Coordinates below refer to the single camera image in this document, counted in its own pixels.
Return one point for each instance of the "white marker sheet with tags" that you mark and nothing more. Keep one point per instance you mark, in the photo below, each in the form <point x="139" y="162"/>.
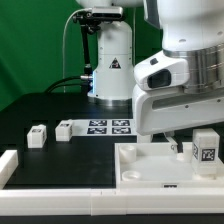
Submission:
<point x="104" y="127"/>

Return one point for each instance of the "white U-shaped fence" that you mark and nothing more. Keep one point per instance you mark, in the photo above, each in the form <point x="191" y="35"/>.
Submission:
<point x="102" y="202"/>

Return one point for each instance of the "white square table top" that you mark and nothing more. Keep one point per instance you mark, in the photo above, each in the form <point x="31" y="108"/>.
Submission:
<point x="158" y="165"/>

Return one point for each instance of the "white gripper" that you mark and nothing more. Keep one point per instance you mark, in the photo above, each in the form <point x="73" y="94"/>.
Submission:
<point x="177" y="90"/>

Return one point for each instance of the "grey camera on mount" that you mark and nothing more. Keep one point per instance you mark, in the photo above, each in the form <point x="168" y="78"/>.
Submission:
<point x="110" y="13"/>

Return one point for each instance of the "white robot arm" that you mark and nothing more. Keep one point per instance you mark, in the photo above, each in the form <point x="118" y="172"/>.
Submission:
<point x="187" y="25"/>

